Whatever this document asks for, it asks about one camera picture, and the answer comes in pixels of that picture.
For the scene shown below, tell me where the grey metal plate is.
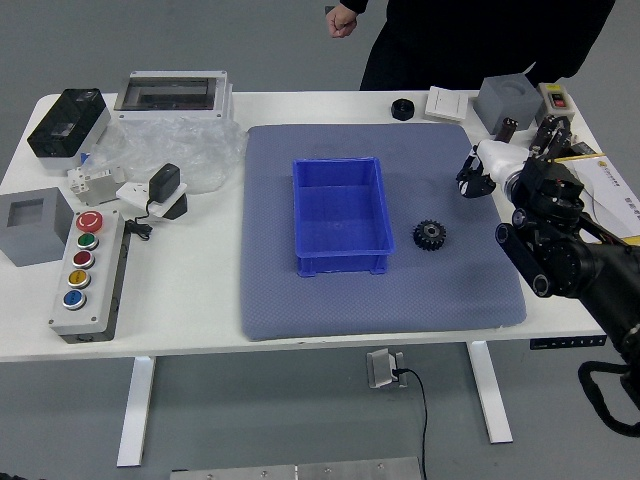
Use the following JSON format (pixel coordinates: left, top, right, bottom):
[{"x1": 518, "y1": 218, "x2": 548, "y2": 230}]
[{"x1": 169, "y1": 456, "x2": 424, "y2": 480}]

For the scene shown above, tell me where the silver floor socket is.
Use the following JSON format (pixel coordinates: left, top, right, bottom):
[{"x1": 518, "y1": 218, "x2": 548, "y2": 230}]
[{"x1": 366, "y1": 348, "x2": 409, "y2": 390}]

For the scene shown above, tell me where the white power socket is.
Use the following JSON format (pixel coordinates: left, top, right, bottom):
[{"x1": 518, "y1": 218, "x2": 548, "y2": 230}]
[{"x1": 115, "y1": 180, "x2": 189, "y2": 219}]

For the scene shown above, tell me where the black socket base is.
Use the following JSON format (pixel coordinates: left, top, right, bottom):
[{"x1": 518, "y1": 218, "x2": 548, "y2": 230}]
[{"x1": 162, "y1": 192, "x2": 190, "y2": 221}]

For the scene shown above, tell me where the grey cube with square hole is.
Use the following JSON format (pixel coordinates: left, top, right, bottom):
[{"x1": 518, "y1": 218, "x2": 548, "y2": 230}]
[{"x1": 0, "y1": 187, "x2": 76, "y2": 268}]

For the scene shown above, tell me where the yellow and white carton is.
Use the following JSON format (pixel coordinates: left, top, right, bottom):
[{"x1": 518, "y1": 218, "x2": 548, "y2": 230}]
[{"x1": 554, "y1": 153, "x2": 640, "y2": 246}]

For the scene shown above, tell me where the dark brown capacitor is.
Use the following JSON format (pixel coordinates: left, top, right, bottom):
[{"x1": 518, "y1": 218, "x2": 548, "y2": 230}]
[{"x1": 494, "y1": 117, "x2": 520, "y2": 145}]

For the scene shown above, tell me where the grey five-button control box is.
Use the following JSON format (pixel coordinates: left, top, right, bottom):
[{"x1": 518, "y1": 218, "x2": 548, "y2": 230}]
[{"x1": 48, "y1": 209, "x2": 132, "y2": 345}]

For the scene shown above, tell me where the white clear-lid distribution box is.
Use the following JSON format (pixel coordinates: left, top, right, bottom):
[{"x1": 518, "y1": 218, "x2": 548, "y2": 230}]
[{"x1": 112, "y1": 70, "x2": 235, "y2": 122}]

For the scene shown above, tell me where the white circuit breaker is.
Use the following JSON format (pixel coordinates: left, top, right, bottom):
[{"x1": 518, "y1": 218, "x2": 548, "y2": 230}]
[{"x1": 67, "y1": 164, "x2": 129, "y2": 207}]

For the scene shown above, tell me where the grey cube with round hole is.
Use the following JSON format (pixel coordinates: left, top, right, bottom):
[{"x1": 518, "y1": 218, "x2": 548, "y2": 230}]
[{"x1": 472, "y1": 72, "x2": 545, "y2": 135}]

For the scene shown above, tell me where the blue plastic box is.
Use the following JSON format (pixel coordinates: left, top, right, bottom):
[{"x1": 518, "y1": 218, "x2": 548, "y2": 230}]
[{"x1": 291, "y1": 156, "x2": 397, "y2": 279}]

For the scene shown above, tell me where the black-lidded enclosure box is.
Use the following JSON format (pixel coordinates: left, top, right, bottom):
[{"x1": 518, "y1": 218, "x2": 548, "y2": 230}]
[{"x1": 26, "y1": 87, "x2": 112, "y2": 172}]

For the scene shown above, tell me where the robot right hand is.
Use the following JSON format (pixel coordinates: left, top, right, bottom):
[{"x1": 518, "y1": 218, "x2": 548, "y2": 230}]
[{"x1": 455, "y1": 139, "x2": 529, "y2": 200}]

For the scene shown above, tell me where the big black gear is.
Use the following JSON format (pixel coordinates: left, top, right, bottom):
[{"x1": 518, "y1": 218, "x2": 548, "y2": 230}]
[{"x1": 412, "y1": 218, "x2": 448, "y2": 253}]

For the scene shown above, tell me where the black adapter cord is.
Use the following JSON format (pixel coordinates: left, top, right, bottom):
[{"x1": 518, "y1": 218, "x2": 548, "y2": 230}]
[{"x1": 122, "y1": 199, "x2": 161, "y2": 242}]

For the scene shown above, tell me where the clear plastic bag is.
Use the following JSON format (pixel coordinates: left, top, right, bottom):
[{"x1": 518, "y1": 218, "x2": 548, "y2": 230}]
[{"x1": 82, "y1": 115, "x2": 246, "y2": 195}]

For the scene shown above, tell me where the person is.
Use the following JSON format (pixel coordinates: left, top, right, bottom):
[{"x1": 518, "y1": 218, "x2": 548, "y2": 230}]
[{"x1": 337, "y1": 0, "x2": 617, "y2": 92}]

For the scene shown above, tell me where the black table height panel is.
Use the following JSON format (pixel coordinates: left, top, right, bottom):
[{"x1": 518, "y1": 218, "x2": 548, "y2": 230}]
[{"x1": 529, "y1": 335, "x2": 609, "y2": 350}]

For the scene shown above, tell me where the person's right hand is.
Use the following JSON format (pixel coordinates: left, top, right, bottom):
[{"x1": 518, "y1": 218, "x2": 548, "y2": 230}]
[{"x1": 324, "y1": 4, "x2": 359, "y2": 39}]

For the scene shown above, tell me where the white wall switch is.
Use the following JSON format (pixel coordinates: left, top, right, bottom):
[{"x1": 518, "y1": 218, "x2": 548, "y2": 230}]
[{"x1": 424, "y1": 85, "x2": 471, "y2": 123}]

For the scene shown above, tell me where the grey-blue mat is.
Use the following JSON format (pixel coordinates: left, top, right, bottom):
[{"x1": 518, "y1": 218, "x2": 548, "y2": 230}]
[{"x1": 239, "y1": 123, "x2": 528, "y2": 342}]

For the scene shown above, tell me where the black round knob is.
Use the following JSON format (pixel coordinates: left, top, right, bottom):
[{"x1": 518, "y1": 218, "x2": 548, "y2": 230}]
[{"x1": 390, "y1": 98, "x2": 417, "y2": 122}]

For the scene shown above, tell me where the grey two-button switch box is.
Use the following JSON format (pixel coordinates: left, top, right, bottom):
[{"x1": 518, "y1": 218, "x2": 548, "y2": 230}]
[{"x1": 535, "y1": 82, "x2": 576, "y2": 121}]

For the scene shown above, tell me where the black floor cable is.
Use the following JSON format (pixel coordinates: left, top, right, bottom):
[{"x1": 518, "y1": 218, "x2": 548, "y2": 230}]
[{"x1": 392, "y1": 367, "x2": 430, "y2": 480}]

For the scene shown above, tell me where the white table leg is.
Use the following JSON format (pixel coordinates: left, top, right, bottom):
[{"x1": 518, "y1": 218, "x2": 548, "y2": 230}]
[
  {"x1": 116, "y1": 355, "x2": 158, "y2": 469},
  {"x1": 465, "y1": 341, "x2": 515, "y2": 445}
]

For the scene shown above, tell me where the black power adapter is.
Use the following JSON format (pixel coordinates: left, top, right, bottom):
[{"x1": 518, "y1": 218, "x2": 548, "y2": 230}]
[{"x1": 148, "y1": 162, "x2": 182, "y2": 205}]

